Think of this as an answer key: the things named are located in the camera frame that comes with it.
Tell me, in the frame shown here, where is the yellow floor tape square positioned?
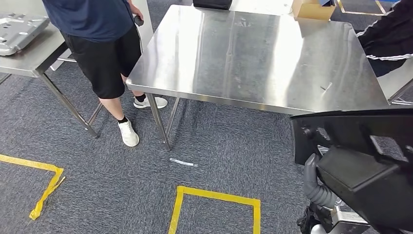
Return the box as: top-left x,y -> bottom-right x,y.
335,0 -> 388,17
168,185 -> 262,234

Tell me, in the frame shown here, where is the stainless steel table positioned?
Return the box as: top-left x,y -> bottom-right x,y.
0,13 -> 104,139
375,58 -> 413,106
126,4 -> 393,152

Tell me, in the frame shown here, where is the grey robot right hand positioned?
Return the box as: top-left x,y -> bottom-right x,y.
303,146 -> 330,192

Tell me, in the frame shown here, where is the grey stamped metal panel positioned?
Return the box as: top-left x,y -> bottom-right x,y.
0,13 -> 51,57

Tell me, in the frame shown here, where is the cardboard box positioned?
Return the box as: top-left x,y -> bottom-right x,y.
292,0 -> 337,21

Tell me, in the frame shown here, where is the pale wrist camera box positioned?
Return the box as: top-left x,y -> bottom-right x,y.
330,205 -> 372,234

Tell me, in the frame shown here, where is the black zip case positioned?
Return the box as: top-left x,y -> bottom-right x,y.
192,0 -> 233,10

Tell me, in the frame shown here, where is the white paper strip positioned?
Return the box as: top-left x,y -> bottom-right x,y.
169,157 -> 199,168

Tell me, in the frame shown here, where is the person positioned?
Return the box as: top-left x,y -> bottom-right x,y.
356,0 -> 413,78
42,0 -> 169,148

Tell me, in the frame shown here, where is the black plastic panel part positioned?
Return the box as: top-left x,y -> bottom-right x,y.
289,108 -> 413,233

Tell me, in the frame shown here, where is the yellow floor tape crumpled end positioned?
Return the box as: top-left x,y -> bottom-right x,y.
0,154 -> 66,221

